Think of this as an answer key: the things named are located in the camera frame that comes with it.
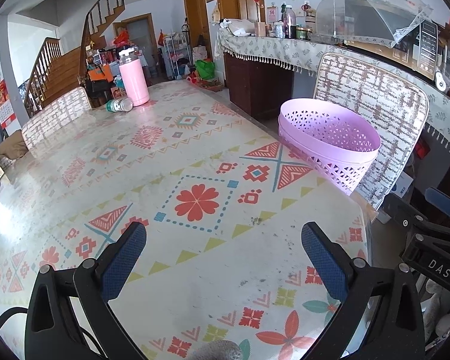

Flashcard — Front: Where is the pink water bottle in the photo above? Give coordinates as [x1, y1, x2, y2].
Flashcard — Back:
[119, 47, 150, 107]

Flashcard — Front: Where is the green cap spice jar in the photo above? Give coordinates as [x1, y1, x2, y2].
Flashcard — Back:
[105, 97, 134, 113]

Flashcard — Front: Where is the checkered chair near basket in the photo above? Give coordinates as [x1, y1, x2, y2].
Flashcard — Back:
[314, 53, 429, 209]

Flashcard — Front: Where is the white gloved right hand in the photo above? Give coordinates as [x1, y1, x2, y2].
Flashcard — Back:
[420, 279, 450, 351]

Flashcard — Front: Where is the microwave oven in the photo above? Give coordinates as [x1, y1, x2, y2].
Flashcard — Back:
[345, 0, 438, 80]

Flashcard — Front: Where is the black cable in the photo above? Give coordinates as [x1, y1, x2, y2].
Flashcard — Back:
[0, 305, 29, 332]

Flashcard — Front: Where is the clear mesh food cover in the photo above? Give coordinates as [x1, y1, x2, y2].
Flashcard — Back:
[315, 0, 433, 48]

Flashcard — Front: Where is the green shopping bag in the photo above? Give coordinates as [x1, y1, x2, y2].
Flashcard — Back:
[195, 59, 215, 80]

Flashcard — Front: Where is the sideboard with patterned cloth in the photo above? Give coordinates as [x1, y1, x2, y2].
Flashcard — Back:
[214, 25, 450, 166]

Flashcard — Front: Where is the purple perforated trash basket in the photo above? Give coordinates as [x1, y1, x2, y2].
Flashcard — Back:
[278, 98, 381, 195]

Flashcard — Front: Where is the wooden staircase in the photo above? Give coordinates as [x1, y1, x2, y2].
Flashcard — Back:
[24, 0, 125, 117]

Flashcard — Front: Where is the checkered chair far side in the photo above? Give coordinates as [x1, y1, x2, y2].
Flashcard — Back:
[22, 86, 92, 150]

